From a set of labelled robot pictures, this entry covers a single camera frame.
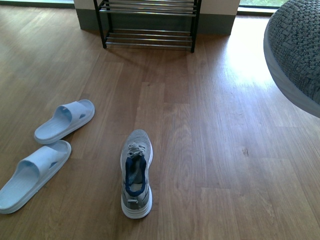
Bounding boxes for grey knit sneaker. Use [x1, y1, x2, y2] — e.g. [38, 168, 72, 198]
[120, 129, 153, 219]
[263, 0, 320, 117]

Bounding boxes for black metal shoe rack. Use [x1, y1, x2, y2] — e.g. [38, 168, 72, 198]
[93, 0, 202, 52]

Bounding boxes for light blue slide slipper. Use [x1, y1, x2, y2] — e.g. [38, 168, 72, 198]
[0, 140, 72, 214]
[34, 99, 95, 145]

